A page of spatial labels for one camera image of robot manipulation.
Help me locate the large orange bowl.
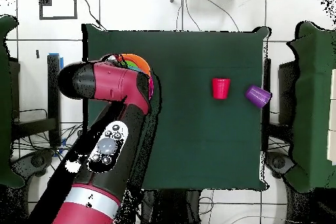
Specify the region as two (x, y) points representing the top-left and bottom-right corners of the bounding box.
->
(121, 53), (152, 78)

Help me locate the red cup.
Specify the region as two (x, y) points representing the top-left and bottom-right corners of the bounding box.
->
(211, 78), (232, 101)

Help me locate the large pink bowl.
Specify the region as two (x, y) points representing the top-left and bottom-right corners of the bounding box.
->
(148, 75), (155, 101)

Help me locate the dark green tablecloth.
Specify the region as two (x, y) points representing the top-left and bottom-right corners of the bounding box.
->
(81, 23), (271, 192)
(0, 14), (26, 189)
(285, 21), (336, 193)

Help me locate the purple cup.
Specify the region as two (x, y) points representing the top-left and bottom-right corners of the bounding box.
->
(245, 84), (273, 110)

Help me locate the black metal stand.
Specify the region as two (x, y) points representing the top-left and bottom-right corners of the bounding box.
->
(11, 54), (62, 148)

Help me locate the black box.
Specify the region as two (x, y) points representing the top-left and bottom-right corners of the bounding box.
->
(278, 60), (299, 125)
(9, 59), (21, 120)

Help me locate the dark grey chair base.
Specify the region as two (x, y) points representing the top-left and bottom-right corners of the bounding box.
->
(11, 149), (56, 180)
(264, 151), (296, 179)

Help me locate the black floor tape square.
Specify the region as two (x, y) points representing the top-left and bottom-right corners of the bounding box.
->
(38, 0), (79, 20)

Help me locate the white box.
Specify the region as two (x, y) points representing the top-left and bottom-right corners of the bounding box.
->
(326, 68), (336, 166)

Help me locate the black upright post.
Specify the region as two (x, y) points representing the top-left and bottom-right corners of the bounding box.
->
(261, 58), (272, 151)

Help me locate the tangle of cables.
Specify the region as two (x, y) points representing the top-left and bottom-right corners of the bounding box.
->
(12, 108), (87, 172)

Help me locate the thin black cable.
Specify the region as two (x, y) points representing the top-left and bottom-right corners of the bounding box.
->
(77, 0), (107, 31)
(194, 0), (240, 32)

